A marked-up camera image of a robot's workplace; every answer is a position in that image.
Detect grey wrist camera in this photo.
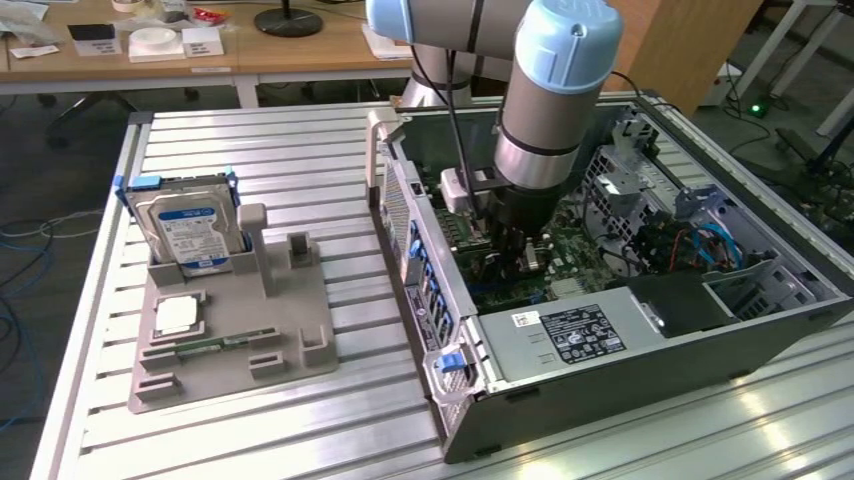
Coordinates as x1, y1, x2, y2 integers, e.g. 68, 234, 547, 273
438, 168, 499, 217

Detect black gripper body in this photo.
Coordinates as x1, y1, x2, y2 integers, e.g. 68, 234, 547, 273
489, 183, 563, 237

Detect green motherboard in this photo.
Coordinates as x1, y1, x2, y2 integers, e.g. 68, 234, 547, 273
426, 174, 635, 314

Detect white box with tape roll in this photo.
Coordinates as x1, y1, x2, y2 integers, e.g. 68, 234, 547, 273
126, 27, 190, 64

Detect white paper stack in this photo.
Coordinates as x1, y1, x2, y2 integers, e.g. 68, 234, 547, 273
362, 23, 417, 62

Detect white table frame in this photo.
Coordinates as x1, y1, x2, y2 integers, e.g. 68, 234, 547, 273
730, 0, 854, 137

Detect metal disk bay cage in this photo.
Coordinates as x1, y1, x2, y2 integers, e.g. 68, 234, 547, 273
577, 144, 675, 241

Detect small white box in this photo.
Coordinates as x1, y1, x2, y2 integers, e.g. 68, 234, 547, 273
180, 27, 226, 59

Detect hard disk in blue frame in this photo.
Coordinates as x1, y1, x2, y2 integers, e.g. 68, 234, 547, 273
110, 168, 252, 279

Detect black round lamp base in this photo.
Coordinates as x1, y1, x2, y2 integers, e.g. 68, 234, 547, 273
252, 0, 326, 39

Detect black and white box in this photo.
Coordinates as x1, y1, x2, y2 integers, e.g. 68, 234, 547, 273
66, 23, 126, 57

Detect wooden desk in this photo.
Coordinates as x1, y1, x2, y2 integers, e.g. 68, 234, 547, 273
0, 0, 602, 96

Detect green RAM stick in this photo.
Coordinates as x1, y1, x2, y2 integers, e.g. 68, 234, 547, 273
143, 332, 279, 359

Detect open black PC case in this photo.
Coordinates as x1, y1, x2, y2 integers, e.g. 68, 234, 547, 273
365, 88, 854, 466

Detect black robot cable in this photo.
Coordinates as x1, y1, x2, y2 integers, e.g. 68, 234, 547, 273
409, 43, 494, 234

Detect silver CPU chip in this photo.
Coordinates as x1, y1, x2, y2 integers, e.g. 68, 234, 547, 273
151, 297, 206, 337

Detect blue floor cables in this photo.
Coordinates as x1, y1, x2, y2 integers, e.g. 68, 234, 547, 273
0, 234, 59, 431

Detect grey parts rack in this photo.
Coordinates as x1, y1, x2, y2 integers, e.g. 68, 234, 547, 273
126, 202, 342, 416

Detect blue disk wire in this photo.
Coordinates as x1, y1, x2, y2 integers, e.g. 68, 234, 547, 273
693, 222, 746, 274

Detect grey power supply unit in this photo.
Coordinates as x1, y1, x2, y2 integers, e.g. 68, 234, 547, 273
477, 287, 669, 384

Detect black office chair base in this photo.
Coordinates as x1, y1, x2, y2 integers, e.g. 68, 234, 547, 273
38, 92, 146, 150

